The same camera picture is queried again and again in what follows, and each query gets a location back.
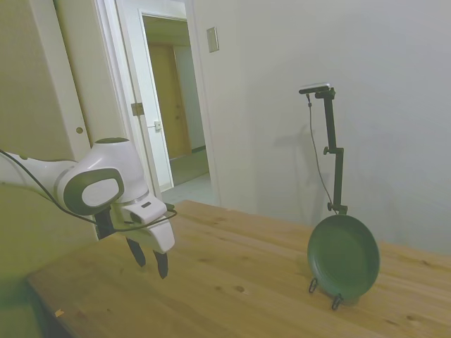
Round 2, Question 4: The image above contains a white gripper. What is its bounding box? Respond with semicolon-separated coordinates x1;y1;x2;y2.
112;196;176;280

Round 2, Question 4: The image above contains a dark teal round plate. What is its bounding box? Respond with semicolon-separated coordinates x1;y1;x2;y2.
307;214;382;306

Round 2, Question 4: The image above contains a brown wooden hallway door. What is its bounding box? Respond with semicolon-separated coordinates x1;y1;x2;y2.
147;42;193;160

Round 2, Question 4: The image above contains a white door with knob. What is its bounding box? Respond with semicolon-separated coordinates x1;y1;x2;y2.
30;0;109;166

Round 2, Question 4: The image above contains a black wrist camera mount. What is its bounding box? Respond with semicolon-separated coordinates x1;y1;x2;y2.
94;209;116;242

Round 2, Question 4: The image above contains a black wire plate stand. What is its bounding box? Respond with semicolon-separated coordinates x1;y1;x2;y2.
308;276;345;311

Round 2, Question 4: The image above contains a white door frame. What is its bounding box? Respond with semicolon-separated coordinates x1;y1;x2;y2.
94;0;222;209

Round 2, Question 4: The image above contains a thin exterior camera cable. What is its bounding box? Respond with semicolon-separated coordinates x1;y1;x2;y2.
305;92;336;206

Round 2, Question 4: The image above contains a beige wall switch plate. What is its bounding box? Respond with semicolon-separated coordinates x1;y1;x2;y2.
206;26;220;54

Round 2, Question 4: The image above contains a grey exterior camera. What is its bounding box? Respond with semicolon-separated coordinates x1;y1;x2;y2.
298;81;333;95

